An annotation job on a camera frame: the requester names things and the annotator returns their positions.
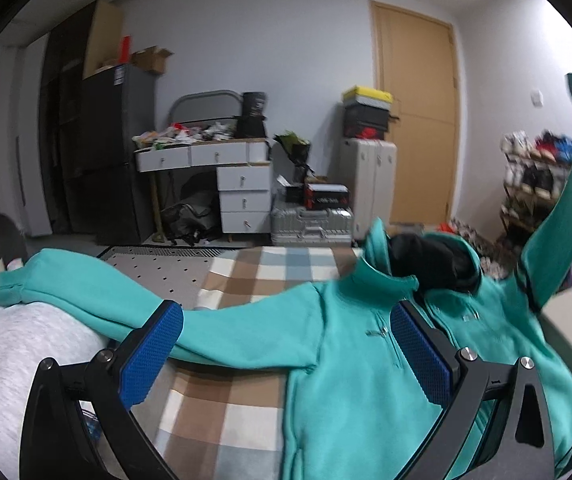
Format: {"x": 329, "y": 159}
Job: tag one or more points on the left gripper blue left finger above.
{"x": 118, "y": 380}

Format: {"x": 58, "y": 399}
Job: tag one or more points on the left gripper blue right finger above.
{"x": 456, "y": 380}

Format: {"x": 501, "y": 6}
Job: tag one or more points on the teal hooded fleece jacket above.
{"x": 358, "y": 411}

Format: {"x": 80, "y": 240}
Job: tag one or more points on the wooden shoe rack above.
{"x": 535, "y": 175}

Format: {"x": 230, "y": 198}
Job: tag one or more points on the checkered bed sheet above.
{"x": 222, "y": 422}

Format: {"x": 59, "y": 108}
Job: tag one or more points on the dotted grey floor rug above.
{"x": 175, "y": 273}

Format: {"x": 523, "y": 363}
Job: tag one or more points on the black bag under desk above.
{"x": 191, "y": 220}

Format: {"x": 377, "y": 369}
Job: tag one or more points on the wooden door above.
{"x": 416, "y": 62}

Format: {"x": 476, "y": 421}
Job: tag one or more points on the yellow lid shoe box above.
{"x": 368, "y": 97}

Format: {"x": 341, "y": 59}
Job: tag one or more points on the flat silver suitcase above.
{"x": 293, "y": 225}

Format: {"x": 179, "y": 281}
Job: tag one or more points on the upright white suitcase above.
{"x": 368, "y": 169}

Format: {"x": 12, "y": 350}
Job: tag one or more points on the black shoe box on suitcase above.
{"x": 313, "y": 195}

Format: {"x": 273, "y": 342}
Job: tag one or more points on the white drawer desk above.
{"x": 236, "y": 174}

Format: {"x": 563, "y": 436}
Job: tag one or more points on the black wardrobe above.
{"x": 91, "y": 107}

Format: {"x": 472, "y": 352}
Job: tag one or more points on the flower bouquet dark wrap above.
{"x": 290, "y": 156}

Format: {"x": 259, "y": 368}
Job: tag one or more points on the grey chair back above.
{"x": 206, "y": 109}

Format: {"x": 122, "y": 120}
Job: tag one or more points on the black bag on desk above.
{"x": 250, "y": 122}

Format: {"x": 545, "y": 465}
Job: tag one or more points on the open cardboard box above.
{"x": 152, "y": 60}

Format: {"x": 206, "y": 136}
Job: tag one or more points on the wall light switch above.
{"x": 537, "y": 98}

